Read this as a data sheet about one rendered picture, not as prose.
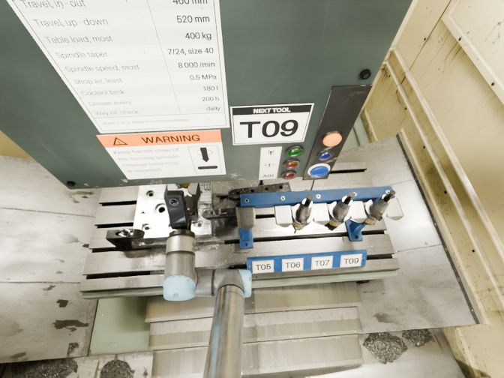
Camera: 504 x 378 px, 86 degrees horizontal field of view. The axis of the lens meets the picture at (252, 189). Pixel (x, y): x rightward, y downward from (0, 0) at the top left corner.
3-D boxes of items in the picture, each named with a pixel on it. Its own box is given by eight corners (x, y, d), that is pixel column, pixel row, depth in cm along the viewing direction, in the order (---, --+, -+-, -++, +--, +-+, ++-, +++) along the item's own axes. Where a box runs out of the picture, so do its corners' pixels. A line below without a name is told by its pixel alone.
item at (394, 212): (404, 220, 81) (406, 219, 80) (387, 221, 80) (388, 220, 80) (397, 199, 84) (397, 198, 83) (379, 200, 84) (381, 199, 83)
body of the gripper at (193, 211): (175, 206, 84) (172, 244, 78) (167, 193, 76) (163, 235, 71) (199, 205, 84) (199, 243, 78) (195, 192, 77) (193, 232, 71)
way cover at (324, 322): (366, 361, 113) (383, 364, 99) (146, 380, 109) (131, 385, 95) (349, 286, 128) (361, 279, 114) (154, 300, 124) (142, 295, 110)
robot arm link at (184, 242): (162, 250, 68) (195, 249, 69) (163, 233, 70) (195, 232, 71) (169, 259, 75) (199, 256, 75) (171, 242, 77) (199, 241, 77)
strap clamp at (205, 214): (237, 226, 112) (236, 211, 99) (205, 228, 111) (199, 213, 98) (237, 218, 113) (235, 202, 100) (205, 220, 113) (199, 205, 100)
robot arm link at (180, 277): (166, 302, 70) (157, 298, 63) (169, 259, 76) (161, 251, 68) (197, 300, 71) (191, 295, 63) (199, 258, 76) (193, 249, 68)
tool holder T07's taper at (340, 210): (346, 204, 81) (354, 193, 75) (349, 218, 79) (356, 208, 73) (331, 204, 81) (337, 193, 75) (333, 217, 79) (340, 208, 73)
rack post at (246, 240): (253, 247, 107) (255, 218, 81) (240, 248, 107) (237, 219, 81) (251, 224, 112) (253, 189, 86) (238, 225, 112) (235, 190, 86)
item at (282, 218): (294, 227, 79) (294, 226, 78) (276, 228, 79) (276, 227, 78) (290, 205, 82) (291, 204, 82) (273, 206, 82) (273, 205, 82)
